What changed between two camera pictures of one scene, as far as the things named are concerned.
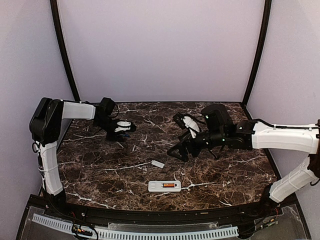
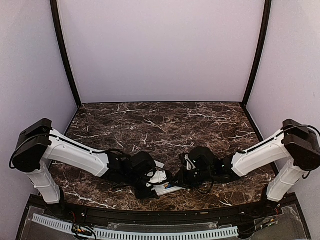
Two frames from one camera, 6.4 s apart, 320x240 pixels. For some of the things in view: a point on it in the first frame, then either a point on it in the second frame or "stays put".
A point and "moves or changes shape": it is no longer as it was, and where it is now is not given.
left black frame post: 54,10 stays put
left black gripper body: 111,137 -> 142,195
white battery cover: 157,163 stays put
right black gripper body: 188,141 -> 193,180
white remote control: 164,186 moves or changes shape
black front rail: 69,209 stays put
